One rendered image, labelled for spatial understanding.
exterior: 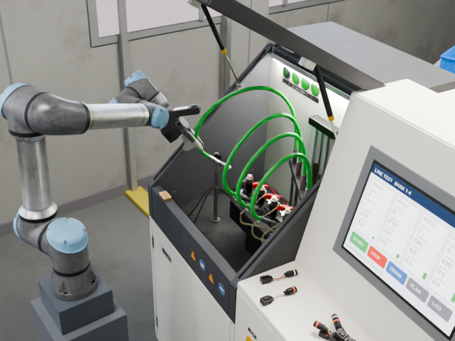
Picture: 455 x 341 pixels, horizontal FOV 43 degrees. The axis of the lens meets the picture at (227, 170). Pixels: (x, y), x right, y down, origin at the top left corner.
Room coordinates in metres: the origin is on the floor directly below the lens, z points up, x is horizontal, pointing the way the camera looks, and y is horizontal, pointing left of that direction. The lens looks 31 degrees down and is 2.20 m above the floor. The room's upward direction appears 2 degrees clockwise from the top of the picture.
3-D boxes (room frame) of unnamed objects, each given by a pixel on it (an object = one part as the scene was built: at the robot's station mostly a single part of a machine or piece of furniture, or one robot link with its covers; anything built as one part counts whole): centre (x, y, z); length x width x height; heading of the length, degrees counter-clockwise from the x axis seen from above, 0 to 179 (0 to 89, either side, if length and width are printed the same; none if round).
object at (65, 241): (1.40, 0.49, 1.07); 0.13 x 0.12 x 0.14; 55
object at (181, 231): (1.66, 0.12, 0.87); 0.62 x 0.04 x 0.16; 31
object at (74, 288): (1.40, 0.48, 0.95); 0.15 x 0.15 x 0.10
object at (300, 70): (1.92, -0.31, 1.43); 0.54 x 0.03 x 0.02; 31
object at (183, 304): (1.65, 0.14, 0.44); 0.65 x 0.02 x 0.68; 31
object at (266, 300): (1.28, -0.17, 0.99); 0.12 x 0.02 x 0.02; 120
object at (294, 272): (1.37, -0.17, 0.99); 0.12 x 0.02 x 0.02; 111
